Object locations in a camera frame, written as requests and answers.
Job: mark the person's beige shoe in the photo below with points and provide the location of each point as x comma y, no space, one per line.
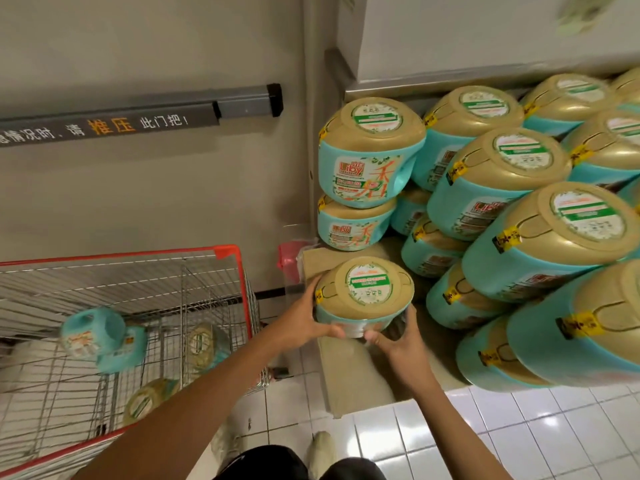
320,447
225,442

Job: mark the beige display platform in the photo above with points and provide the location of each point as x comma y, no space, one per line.
350,379

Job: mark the person's left thumb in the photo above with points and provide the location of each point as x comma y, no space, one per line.
330,332

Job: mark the white package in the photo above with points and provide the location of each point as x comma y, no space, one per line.
25,379

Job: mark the grey door push bar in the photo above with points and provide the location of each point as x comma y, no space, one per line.
150,114

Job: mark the person's left hand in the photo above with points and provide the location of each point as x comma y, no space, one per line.
295,324

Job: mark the person's right hand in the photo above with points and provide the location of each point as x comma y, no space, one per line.
402,359

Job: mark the white shelf unit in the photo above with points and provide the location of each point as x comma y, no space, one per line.
475,39

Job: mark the stack of teal detergent tubs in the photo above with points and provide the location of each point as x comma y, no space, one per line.
525,229

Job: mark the pink plastic item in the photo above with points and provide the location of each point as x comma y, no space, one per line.
289,259

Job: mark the person's left forearm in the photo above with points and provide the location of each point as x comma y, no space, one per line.
200,409

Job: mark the person's right forearm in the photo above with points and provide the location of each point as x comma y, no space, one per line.
450,429

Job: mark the teal detergent tub gold lid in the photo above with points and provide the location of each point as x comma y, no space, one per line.
206,344
364,292
127,352
147,400
92,334

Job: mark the person's black shorts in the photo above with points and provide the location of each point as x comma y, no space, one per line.
280,467

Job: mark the person's right thumb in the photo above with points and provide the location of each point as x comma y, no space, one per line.
379,337

